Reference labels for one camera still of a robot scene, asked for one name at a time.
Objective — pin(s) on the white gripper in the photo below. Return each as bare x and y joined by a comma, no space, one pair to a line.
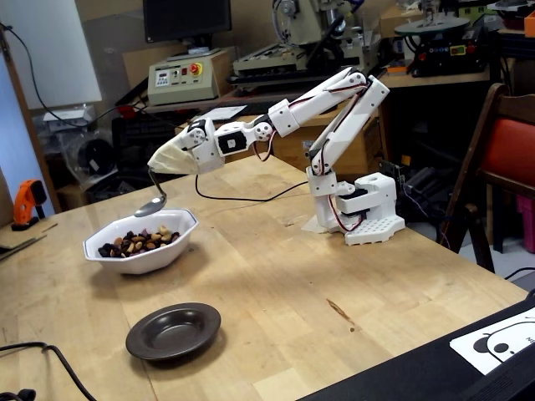
200,155

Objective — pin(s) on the bent metal spoon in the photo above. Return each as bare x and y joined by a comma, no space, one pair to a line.
150,207

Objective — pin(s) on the nut and fruit mix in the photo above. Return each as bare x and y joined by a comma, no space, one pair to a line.
138,244

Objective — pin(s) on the white octagonal bowl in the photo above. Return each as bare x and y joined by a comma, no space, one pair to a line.
142,261

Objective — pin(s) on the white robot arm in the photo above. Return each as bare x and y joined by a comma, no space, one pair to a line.
347,125

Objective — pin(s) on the brown plate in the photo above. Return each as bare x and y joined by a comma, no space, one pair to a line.
171,334

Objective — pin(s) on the black mesh crate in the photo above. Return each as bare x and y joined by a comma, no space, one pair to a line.
142,142

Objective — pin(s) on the white paper sheet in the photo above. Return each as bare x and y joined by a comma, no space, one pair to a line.
221,113

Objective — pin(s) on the beige control box red button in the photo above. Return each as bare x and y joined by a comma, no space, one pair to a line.
179,89

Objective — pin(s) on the clear bag black disc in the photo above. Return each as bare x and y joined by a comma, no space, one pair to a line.
94,156

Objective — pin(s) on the black keyboard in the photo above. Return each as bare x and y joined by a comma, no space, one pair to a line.
259,108

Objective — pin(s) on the black monitor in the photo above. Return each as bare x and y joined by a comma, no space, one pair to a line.
188,18

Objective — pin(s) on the beige tape flap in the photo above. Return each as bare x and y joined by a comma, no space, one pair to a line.
311,226

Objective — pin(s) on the wooden easel leg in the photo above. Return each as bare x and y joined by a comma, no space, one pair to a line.
32,133

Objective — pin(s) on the orange black tool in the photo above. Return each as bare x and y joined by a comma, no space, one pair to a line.
27,196

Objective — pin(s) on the white board panel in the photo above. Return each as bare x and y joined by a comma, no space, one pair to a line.
54,50

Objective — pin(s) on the metal ruler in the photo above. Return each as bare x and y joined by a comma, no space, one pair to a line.
21,246

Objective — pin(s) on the beige milling machine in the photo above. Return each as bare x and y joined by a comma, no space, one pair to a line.
301,25

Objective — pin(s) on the wooden desk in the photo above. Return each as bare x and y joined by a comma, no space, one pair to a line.
370,150

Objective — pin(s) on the motor controller board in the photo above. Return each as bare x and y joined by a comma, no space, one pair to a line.
393,169

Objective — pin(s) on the plain cardboard box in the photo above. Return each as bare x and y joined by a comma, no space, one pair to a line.
393,23

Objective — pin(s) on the wooden workbench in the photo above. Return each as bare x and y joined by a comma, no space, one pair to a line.
439,80

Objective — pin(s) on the black plug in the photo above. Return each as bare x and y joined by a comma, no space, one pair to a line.
25,394

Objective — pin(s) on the black scroll saw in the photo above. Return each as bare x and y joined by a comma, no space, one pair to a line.
443,54

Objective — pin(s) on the wooden chair red cushion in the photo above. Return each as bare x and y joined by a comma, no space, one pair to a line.
510,146

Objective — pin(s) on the white panda sticker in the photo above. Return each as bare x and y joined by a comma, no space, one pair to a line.
464,344

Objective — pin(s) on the pink box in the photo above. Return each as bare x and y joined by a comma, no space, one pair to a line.
526,225

